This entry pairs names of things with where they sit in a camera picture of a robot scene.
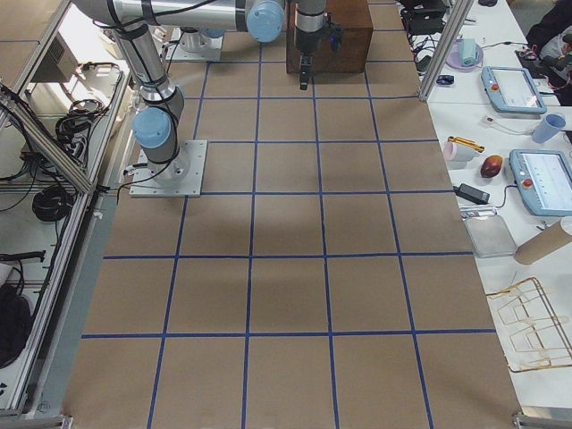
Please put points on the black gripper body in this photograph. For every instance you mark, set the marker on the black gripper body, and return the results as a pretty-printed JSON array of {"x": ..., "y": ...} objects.
[{"x": 307, "y": 43}]

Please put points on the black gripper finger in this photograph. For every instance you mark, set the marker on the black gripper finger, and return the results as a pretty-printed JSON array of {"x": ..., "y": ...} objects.
[{"x": 304, "y": 71}]

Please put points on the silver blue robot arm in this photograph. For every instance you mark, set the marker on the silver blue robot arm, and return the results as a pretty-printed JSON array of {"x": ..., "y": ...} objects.
[
  {"x": 156, "y": 126},
  {"x": 194, "y": 40}
]

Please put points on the dark wooden drawer cabinet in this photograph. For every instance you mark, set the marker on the dark wooden drawer cabinet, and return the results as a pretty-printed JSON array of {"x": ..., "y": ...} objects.
[{"x": 353, "y": 16}]

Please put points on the small blue black device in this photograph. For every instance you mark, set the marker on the small blue black device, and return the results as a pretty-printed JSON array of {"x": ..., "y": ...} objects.
[{"x": 445, "y": 80}]

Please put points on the purple plate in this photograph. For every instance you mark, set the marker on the purple plate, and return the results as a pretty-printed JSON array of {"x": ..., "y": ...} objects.
[{"x": 452, "y": 59}]

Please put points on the teal cup on plate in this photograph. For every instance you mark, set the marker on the teal cup on plate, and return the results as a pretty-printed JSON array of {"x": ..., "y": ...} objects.
[{"x": 467, "y": 53}]

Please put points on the pink white mug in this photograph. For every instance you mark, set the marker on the pink white mug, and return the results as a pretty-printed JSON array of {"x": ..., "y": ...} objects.
[{"x": 457, "y": 152}]

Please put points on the gold metal bar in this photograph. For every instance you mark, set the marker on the gold metal bar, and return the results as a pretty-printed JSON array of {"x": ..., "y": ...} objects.
[{"x": 467, "y": 142}]

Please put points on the upper blue teach pendant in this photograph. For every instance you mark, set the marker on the upper blue teach pendant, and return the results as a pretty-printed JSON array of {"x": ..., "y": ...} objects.
[{"x": 512, "y": 90}]

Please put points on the blue teach pendant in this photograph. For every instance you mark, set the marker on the blue teach pendant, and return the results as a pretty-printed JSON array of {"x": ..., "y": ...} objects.
[
  {"x": 543, "y": 178},
  {"x": 512, "y": 90}
]

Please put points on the red mango fruit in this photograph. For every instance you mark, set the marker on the red mango fruit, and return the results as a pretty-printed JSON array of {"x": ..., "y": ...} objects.
[{"x": 491, "y": 166}]

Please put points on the black power adapter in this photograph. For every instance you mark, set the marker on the black power adapter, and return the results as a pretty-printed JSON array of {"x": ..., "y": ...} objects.
[{"x": 471, "y": 194}]

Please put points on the beige control box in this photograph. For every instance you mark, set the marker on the beige control box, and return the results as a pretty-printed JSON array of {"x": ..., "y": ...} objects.
[{"x": 58, "y": 64}]

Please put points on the light blue plastic cup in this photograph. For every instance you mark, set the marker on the light blue plastic cup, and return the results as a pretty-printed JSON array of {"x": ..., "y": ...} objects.
[{"x": 548, "y": 127}]

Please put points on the lower blue teach pendant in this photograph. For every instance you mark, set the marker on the lower blue teach pendant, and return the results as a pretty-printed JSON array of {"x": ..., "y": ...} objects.
[{"x": 543, "y": 178}]

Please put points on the brown cardboard tube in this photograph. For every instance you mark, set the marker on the brown cardboard tube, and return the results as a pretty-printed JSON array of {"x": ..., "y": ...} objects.
[{"x": 545, "y": 242}]

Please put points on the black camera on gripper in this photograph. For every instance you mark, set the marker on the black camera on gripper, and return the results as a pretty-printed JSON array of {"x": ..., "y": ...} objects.
[{"x": 336, "y": 33}]

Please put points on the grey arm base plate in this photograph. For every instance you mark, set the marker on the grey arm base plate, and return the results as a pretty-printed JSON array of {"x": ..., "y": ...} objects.
[
  {"x": 183, "y": 177},
  {"x": 173, "y": 51}
]

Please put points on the aluminium frame post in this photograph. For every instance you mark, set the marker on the aluminium frame post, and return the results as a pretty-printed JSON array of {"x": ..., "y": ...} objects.
[{"x": 458, "y": 14}]

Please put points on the gold wire rack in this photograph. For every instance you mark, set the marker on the gold wire rack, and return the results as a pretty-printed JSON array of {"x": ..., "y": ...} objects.
[{"x": 532, "y": 333}]

